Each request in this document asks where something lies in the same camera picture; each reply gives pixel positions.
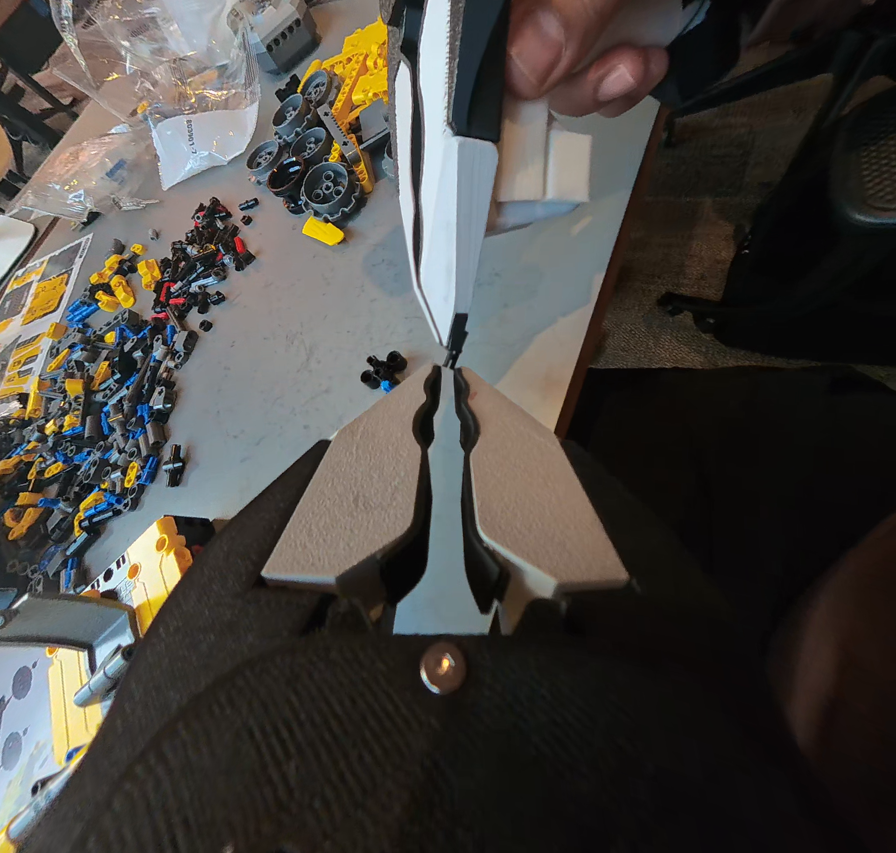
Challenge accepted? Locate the sticker sheet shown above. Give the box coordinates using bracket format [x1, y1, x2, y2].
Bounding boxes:
[0, 233, 95, 406]

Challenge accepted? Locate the black office chair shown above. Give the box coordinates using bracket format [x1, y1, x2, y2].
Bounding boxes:
[658, 0, 896, 364]

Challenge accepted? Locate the instruction booklet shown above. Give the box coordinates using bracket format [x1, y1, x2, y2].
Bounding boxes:
[0, 643, 57, 826]

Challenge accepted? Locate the group of grey toothed wheels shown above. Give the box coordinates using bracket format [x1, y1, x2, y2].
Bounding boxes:
[245, 70, 368, 224]

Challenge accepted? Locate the pile of small building parts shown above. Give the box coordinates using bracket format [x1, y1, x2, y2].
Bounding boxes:
[0, 196, 260, 588]

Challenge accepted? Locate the white-labelled plastic bag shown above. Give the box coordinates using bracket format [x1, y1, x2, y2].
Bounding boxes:
[147, 91, 263, 192]

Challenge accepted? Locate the grey desk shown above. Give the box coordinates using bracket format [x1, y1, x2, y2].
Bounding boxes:
[0, 0, 666, 686]

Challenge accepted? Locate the crumpled clear plastic bag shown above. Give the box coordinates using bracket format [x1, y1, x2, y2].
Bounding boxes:
[7, 0, 260, 224]

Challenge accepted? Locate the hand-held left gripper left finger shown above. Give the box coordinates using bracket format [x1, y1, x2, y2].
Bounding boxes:
[262, 368, 442, 602]

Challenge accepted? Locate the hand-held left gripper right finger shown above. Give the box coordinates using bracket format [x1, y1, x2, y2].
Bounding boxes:
[455, 368, 631, 630]

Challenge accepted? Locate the person's right hand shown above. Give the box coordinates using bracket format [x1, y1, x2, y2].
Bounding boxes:
[507, 0, 785, 119]

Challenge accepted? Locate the grey motor block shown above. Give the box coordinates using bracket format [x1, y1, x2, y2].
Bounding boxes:
[229, 0, 320, 73]

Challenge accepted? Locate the yellow toy vehicle model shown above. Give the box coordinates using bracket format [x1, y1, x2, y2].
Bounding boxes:
[0, 517, 194, 798]

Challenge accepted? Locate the pile of yellow beams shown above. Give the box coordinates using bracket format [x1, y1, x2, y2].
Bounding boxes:
[301, 21, 393, 193]

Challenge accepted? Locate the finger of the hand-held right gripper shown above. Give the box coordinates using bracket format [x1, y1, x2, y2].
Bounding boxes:
[397, 63, 446, 350]
[418, 0, 522, 364]

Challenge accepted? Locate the black multi-hole connector piece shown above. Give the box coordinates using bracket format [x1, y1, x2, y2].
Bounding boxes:
[360, 351, 408, 386]

